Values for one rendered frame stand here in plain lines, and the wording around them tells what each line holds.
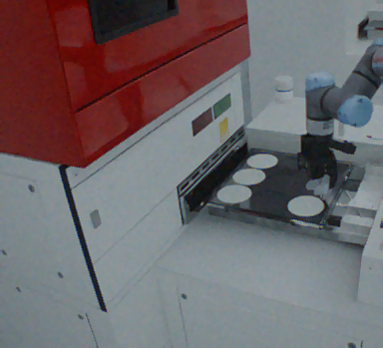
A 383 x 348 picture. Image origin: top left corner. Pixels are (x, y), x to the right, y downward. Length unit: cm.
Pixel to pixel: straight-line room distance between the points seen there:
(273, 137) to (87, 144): 85
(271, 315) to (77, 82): 72
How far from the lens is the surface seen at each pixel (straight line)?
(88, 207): 101
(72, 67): 86
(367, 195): 140
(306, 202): 132
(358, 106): 106
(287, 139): 159
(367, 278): 108
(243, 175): 146
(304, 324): 116
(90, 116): 90
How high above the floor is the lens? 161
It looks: 28 degrees down
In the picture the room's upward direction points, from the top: 7 degrees counter-clockwise
